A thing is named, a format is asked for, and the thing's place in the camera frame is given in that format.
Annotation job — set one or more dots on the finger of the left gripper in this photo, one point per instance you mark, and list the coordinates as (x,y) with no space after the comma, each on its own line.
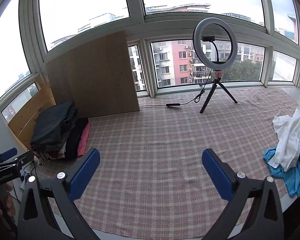
(8,154)

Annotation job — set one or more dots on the light wooden plank panel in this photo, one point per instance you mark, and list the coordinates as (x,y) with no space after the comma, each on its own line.
(22,124)

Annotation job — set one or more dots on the white power strip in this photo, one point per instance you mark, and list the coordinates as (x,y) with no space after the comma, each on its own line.
(24,179)

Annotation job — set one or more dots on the white shirt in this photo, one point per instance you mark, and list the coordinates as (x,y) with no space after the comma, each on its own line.
(287,151)

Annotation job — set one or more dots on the stack of dark folded clothes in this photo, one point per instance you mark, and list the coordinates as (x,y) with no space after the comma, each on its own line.
(58,130)

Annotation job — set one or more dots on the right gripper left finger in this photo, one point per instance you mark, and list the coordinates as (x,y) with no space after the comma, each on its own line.
(36,218)

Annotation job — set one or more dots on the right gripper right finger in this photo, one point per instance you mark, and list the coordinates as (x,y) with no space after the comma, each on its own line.
(265,217)

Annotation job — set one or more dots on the blue garment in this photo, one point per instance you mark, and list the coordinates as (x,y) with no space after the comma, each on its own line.
(291,177)

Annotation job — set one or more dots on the pink plaid cloth mat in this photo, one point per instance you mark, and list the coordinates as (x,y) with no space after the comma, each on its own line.
(151,184)

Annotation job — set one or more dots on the pink folded garment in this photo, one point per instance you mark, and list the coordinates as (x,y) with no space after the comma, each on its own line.
(84,140)

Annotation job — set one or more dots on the large brown particle board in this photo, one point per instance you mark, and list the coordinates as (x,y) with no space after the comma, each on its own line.
(97,76)

